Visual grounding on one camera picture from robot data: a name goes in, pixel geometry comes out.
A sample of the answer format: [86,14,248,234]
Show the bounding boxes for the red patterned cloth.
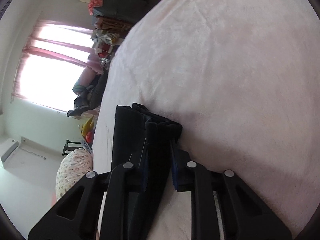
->
[88,0,103,15]

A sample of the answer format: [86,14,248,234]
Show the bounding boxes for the black metal stand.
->
[62,140,83,155]

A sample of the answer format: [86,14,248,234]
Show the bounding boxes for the black pants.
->
[99,102,183,240]

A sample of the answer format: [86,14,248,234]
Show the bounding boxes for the white air conditioner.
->
[0,140,20,169]

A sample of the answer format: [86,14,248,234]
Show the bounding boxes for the bright window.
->
[15,22,93,110]

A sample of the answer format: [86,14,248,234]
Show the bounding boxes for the pile of clothes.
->
[72,77,100,108]

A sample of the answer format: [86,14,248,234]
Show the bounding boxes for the white wall cable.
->
[19,147,47,160]

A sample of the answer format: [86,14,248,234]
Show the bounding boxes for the dark grey cabinet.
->
[92,0,150,25]

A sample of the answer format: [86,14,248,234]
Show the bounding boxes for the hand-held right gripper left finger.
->
[27,152,150,240]

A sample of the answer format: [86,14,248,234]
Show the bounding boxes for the wooden chair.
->
[94,16,133,30]

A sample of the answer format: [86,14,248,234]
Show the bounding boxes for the dark reclining chair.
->
[67,72,108,117]

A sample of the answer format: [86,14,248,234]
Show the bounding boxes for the clear plastic bag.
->
[96,34,118,44]

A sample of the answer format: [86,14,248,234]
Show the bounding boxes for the pink bed blanket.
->
[91,0,320,240]

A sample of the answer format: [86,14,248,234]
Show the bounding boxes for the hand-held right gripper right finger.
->
[170,142,293,240]

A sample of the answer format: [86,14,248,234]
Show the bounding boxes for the red box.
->
[95,44,120,55]

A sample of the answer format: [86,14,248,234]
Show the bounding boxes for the pink curtain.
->
[11,19,104,113]

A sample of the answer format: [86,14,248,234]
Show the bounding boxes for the pink cushion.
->
[82,54,103,75]

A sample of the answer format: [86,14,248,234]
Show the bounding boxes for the yellow toy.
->
[79,116,97,137]

